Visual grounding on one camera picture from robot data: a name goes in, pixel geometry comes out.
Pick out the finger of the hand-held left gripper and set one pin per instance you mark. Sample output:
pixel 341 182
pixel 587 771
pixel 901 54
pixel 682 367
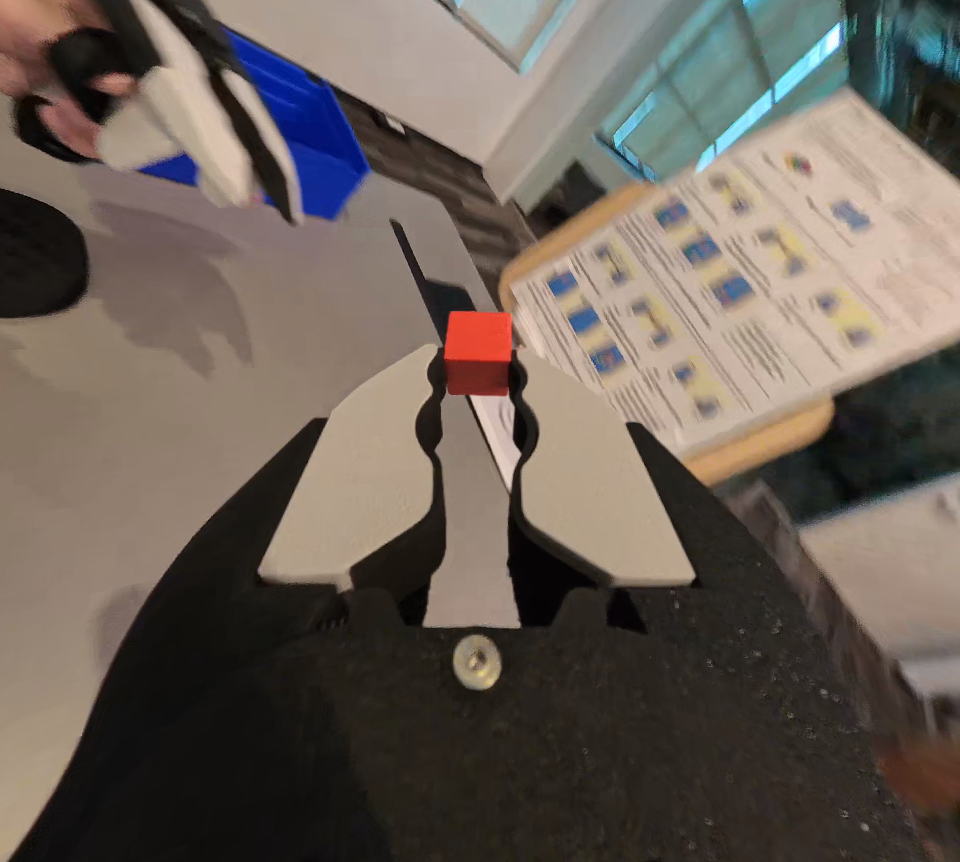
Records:
pixel 202 120
pixel 262 142

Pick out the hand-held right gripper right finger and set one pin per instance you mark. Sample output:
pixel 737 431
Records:
pixel 600 495

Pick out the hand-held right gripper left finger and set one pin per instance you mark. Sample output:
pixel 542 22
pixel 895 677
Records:
pixel 360 495

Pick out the blue plastic bin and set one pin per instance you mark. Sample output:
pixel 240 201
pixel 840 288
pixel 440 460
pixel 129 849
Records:
pixel 322 150

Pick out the orange-red wooden cube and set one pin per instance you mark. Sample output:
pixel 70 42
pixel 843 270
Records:
pixel 478 352

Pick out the person's left hand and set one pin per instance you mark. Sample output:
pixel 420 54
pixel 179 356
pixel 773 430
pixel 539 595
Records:
pixel 30 0

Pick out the black chair armrest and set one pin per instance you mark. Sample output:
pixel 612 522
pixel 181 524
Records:
pixel 37 255

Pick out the black desk cover flap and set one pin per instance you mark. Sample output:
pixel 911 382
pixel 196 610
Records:
pixel 454 300

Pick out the printed instruction sheet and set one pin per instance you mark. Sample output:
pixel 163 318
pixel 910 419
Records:
pixel 750 262

